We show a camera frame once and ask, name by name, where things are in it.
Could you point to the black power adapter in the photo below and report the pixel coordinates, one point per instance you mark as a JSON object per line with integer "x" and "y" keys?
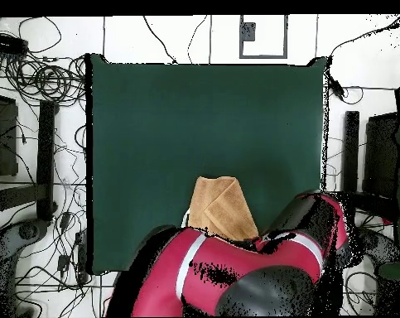
{"x": 64, "y": 221}
{"x": 63, "y": 261}
{"x": 336, "y": 89}

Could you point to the grey office chair base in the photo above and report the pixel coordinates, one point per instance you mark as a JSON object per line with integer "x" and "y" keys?
{"x": 378, "y": 246}
{"x": 7, "y": 241}

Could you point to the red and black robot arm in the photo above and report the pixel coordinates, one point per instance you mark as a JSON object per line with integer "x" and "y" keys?
{"x": 219, "y": 261}

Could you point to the black box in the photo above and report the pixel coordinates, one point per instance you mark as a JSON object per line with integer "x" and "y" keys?
{"x": 381, "y": 155}
{"x": 4, "y": 139}

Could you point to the dark green table cloth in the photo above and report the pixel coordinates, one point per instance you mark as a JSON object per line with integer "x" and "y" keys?
{"x": 203, "y": 132}

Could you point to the tan terry towel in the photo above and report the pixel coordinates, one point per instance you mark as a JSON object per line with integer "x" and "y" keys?
{"x": 219, "y": 205}

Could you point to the grey floor hatch frame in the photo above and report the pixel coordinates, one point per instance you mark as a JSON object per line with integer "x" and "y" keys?
{"x": 248, "y": 31}

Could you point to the black stand frame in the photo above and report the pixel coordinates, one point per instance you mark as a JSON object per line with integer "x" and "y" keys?
{"x": 351, "y": 149}
{"x": 45, "y": 159}

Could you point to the black power strip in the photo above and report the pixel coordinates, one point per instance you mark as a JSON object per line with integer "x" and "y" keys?
{"x": 4, "y": 43}

